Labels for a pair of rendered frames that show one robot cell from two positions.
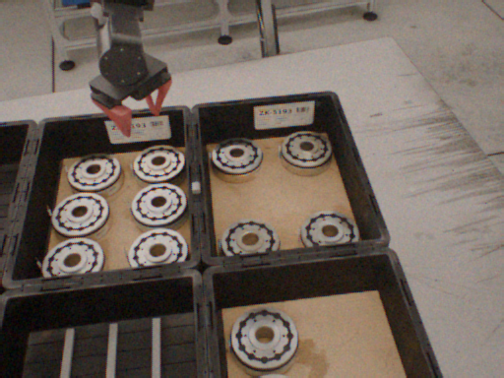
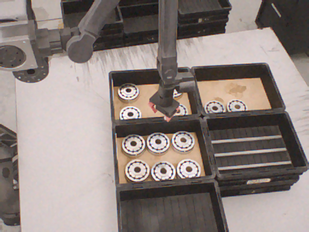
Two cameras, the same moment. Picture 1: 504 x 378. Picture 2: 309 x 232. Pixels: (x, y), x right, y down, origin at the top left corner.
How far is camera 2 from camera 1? 1.38 m
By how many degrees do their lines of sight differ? 56
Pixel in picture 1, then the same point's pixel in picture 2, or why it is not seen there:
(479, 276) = not seen: hidden behind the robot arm
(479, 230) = (147, 60)
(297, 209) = not seen: hidden behind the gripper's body
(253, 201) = (151, 113)
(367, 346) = (210, 87)
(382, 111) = (75, 76)
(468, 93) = not seen: outside the picture
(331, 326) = (205, 95)
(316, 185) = (143, 93)
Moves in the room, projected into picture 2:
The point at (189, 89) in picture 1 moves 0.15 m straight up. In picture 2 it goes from (37, 157) to (29, 141)
